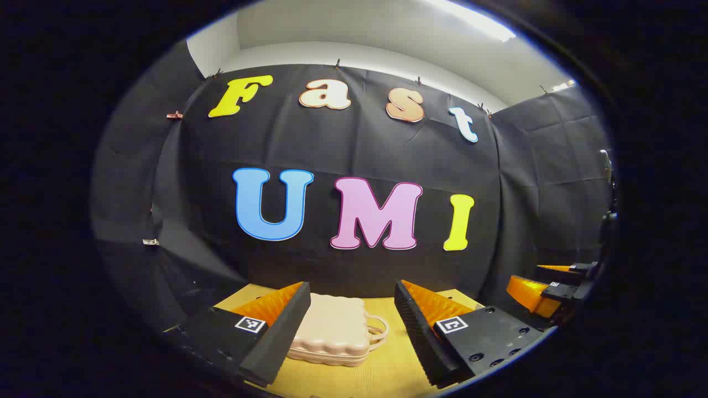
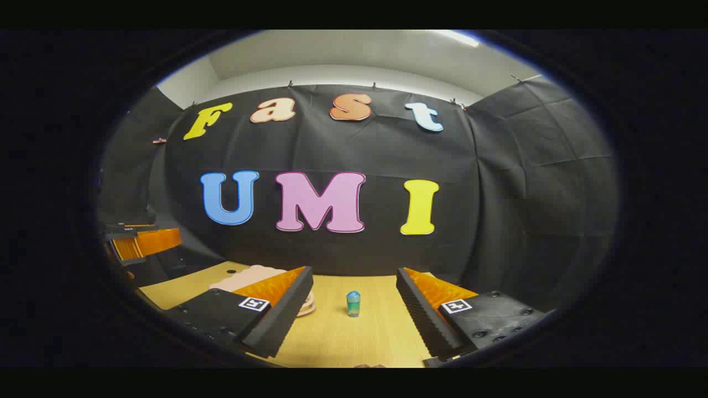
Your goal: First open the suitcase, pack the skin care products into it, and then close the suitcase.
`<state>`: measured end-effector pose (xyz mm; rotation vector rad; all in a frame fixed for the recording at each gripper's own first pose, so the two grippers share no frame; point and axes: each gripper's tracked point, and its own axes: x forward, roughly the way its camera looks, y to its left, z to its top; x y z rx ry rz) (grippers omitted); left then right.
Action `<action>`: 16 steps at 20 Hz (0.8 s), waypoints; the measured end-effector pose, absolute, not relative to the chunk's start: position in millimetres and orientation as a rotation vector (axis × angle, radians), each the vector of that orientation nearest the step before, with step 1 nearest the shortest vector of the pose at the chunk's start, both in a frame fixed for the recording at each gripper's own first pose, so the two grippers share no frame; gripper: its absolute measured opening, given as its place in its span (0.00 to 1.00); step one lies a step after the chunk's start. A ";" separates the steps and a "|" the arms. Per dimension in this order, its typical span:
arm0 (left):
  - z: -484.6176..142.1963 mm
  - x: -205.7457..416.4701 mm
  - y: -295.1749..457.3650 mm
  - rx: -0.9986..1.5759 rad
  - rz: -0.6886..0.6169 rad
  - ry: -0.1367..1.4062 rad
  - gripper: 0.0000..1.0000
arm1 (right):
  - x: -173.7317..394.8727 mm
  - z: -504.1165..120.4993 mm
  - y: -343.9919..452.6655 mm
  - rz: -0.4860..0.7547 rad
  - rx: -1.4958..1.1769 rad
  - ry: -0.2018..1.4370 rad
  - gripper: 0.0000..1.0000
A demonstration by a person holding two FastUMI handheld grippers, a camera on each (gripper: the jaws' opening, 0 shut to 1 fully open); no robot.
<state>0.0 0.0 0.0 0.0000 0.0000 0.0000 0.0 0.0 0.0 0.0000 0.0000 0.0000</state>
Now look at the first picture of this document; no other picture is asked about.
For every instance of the copper clip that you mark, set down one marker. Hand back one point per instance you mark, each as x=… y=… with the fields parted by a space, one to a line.
x=174 y=115

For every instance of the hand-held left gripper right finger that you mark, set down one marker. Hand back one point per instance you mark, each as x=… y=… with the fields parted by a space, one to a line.
x=420 y=337

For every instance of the beige hard-shell suitcase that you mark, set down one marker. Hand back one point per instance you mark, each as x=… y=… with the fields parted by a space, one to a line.
x=332 y=331

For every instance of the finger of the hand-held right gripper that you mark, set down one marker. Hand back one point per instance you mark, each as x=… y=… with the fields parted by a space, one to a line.
x=578 y=272
x=567 y=292

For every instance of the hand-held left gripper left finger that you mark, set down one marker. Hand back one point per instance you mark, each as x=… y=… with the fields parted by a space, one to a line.
x=282 y=337

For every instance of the black backdrop cloth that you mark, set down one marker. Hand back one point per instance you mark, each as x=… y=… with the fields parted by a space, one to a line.
x=343 y=149

